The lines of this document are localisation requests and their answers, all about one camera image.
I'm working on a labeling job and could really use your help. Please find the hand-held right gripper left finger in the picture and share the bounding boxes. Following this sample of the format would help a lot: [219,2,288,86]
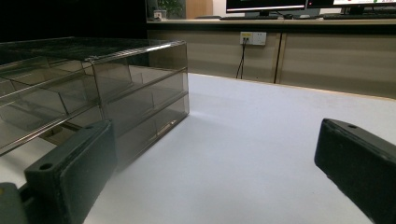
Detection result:
[23,119,119,224]

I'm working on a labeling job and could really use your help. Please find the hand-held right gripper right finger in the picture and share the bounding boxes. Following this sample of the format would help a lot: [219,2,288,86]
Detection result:
[314,118,396,224]

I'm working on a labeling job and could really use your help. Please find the transparent grey drawer organizer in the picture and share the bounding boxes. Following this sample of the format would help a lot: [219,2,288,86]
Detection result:
[0,36,191,173]

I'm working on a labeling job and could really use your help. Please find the long wooden desk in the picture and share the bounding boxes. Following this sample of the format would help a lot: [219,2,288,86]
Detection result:
[146,18,396,100]

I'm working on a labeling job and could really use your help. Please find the black keyboard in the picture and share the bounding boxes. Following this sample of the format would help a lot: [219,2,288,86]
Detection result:
[322,13,396,21]
[219,15,280,21]

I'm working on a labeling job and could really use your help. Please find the black computer monitor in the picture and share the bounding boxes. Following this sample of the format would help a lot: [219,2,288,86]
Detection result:
[307,0,396,16]
[225,0,308,17]

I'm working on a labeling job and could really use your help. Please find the green potted plant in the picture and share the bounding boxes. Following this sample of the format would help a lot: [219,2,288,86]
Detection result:
[156,0,185,19]

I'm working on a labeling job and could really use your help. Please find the black power cable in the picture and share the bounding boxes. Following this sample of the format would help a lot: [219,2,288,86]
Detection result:
[235,37,248,80]

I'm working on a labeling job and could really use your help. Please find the white wall power socket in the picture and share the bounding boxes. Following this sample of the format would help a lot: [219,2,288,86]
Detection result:
[239,31,268,47]

